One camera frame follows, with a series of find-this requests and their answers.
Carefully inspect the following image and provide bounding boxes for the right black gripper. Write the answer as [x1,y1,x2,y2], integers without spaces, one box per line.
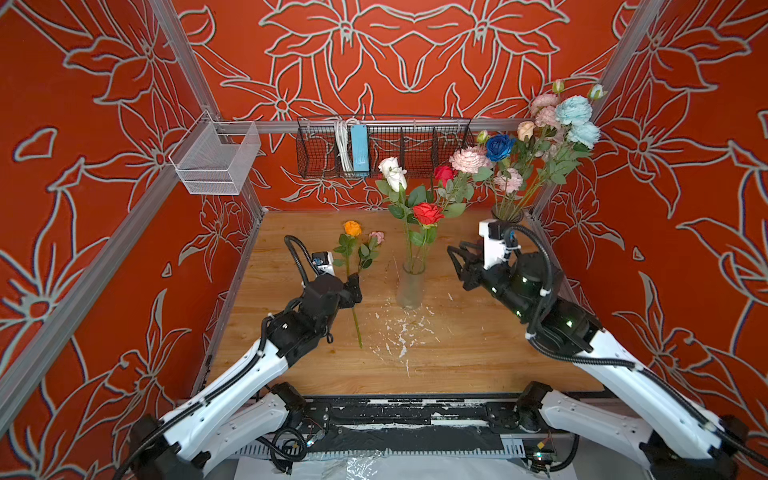
[447,236,539,322]

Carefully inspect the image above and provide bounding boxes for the small pink rose stem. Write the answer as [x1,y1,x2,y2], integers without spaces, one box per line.
[358,231,385,272]

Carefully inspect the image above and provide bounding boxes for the orange yellow rose stem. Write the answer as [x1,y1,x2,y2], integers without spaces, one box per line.
[332,219,365,349]

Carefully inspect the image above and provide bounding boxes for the clear glass cylinder vase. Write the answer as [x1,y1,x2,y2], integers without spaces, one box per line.
[396,258,426,310]

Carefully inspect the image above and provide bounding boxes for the pink peony flower stem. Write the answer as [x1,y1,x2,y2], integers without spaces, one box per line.
[490,167,524,205]

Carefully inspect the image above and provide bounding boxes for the bright red rose stem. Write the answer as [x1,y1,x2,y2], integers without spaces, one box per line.
[407,203,444,274]

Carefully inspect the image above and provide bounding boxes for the large pink peony stem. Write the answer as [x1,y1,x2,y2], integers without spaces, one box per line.
[447,138,493,203]

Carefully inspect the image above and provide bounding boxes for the dark blue rose stem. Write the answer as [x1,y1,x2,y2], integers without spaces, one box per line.
[486,134,516,186]

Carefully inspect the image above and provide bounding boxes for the white rose stem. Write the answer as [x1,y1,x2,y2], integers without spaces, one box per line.
[375,157,427,274]

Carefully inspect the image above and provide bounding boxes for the cream rose flower stem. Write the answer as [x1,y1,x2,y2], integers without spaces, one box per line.
[516,121,537,179]

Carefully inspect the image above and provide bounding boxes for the light blue peony stem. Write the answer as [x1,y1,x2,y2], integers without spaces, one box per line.
[520,84,604,208]

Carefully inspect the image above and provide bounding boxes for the purple glass fluted vase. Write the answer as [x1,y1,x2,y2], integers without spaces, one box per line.
[491,203,525,224]

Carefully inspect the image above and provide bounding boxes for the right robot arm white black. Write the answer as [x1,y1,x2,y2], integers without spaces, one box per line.
[447,220,767,479]

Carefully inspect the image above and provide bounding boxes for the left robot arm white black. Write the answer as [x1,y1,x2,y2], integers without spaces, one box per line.
[114,235,363,479]

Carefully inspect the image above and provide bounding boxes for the light blue box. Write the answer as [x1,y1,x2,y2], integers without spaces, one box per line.
[350,123,370,177]

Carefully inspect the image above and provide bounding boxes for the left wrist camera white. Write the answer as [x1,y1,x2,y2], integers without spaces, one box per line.
[311,251,335,276]

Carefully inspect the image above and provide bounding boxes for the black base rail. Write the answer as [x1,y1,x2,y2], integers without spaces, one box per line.
[249,393,571,457]

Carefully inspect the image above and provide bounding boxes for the black wire wall basket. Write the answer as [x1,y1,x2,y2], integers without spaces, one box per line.
[296,115,472,179]

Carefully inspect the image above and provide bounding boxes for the white cable bundle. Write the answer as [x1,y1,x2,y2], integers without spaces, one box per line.
[332,118,355,175]

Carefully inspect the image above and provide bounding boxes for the white mesh wall basket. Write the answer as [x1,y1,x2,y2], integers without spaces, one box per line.
[169,116,261,196]

